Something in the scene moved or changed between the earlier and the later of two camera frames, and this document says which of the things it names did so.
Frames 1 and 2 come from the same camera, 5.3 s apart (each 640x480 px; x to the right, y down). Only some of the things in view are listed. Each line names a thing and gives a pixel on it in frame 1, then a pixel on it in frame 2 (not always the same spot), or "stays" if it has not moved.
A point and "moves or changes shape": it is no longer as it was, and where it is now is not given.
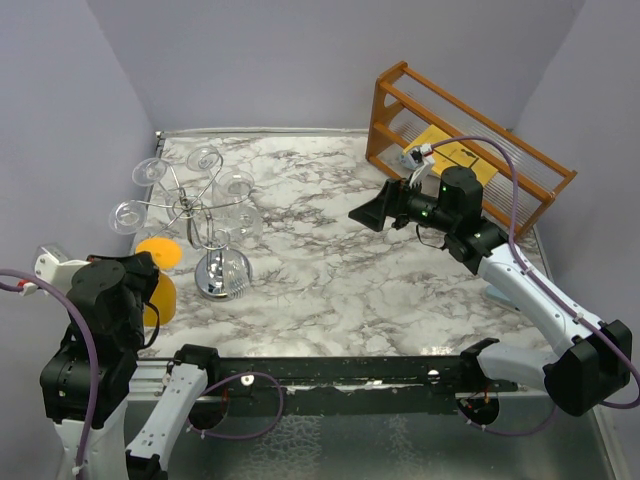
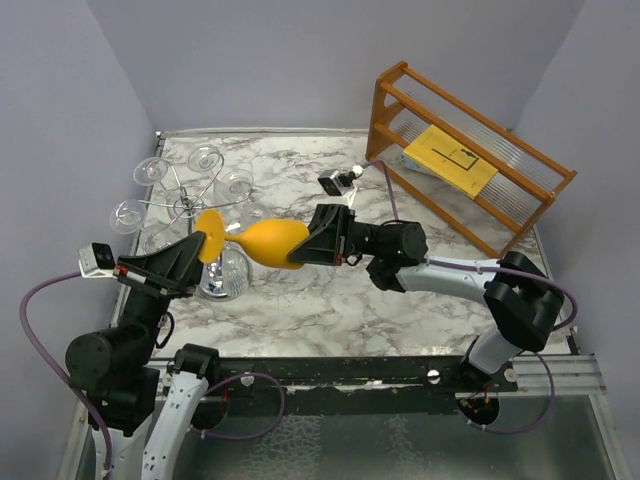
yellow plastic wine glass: [168, 254] moves or changes shape
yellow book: [454, 154] stays
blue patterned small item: [406, 161] stays
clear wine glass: [127, 217] stays
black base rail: [348, 386] stays
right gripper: [373, 214] -> [325, 242]
